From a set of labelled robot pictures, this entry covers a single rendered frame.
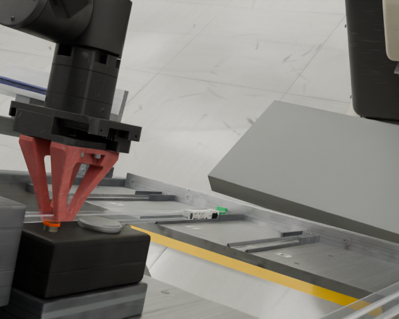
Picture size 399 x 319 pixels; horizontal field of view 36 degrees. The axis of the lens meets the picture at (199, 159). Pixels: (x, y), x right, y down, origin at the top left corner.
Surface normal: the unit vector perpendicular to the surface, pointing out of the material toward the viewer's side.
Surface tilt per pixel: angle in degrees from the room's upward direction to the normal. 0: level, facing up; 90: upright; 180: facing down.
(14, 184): 90
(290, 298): 0
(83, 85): 62
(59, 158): 67
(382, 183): 0
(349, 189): 0
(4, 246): 90
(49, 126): 46
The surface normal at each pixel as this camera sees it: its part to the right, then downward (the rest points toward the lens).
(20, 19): -0.45, -0.06
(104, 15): 0.37, 0.11
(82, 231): 0.20, -0.98
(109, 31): 0.64, 0.16
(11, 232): 0.83, 0.19
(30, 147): -0.56, 0.29
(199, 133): -0.21, -0.75
